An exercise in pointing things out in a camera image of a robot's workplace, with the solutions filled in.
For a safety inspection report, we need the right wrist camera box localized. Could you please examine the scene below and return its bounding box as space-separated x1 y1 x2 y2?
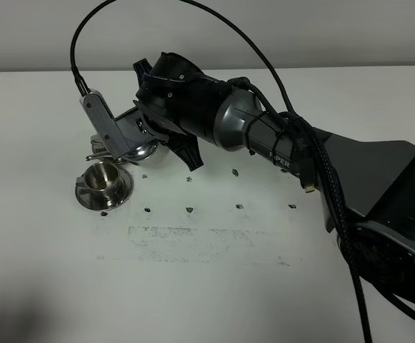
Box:
80 91 156 159

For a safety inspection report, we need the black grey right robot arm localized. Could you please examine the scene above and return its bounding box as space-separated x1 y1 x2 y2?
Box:
134 53 415 304

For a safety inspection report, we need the stainless steel teapot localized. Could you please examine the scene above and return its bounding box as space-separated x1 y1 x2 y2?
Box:
86 141 169 168

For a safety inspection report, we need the black braided right cable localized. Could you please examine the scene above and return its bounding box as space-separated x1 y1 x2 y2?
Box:
70 0 415 343

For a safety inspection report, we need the stainless steel saucer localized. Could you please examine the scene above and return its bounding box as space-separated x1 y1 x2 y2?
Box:
87 141 128 164
75 168 134 211

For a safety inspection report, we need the stainless steel teacup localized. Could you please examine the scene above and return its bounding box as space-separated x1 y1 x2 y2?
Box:
75 161 121 197
90 135 104 146

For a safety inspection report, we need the far stainless steel teacup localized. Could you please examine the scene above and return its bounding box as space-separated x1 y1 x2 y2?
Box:
90 135 104 146

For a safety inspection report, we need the far stainless steel saucer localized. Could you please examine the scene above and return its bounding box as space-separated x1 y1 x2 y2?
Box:
87 141 128 164

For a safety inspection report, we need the near stainless steel teacup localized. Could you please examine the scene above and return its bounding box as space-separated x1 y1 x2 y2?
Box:
75 161 121 197

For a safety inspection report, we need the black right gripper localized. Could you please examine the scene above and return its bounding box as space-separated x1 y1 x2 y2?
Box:
133 53 232 170

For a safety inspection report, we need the near stainless steel saucer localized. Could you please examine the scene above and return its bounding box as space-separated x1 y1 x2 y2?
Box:
75 168 134 211

